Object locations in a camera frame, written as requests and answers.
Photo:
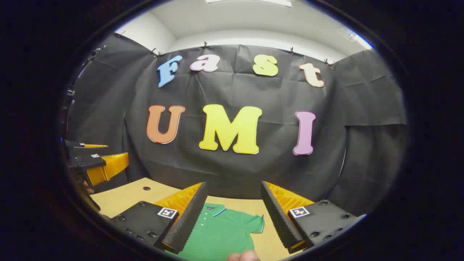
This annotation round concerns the green T-shirt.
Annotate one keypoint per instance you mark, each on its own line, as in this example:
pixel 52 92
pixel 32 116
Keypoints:
pixel 221 235

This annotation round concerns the white ceiling light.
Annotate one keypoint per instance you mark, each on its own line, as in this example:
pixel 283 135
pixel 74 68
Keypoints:
pixel 253 1

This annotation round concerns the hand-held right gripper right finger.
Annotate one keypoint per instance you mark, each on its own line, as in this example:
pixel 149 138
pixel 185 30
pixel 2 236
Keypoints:
pixel 279 217

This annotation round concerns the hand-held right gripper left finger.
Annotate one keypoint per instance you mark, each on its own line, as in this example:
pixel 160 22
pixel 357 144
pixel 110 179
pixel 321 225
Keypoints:
pixel 188 224

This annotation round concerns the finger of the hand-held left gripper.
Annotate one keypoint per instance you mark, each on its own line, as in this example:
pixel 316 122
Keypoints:
pixel 78 145
pixel 85 159

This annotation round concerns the black backdrop cloth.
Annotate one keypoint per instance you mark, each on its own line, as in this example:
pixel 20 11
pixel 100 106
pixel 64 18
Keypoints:
pixel 253 174

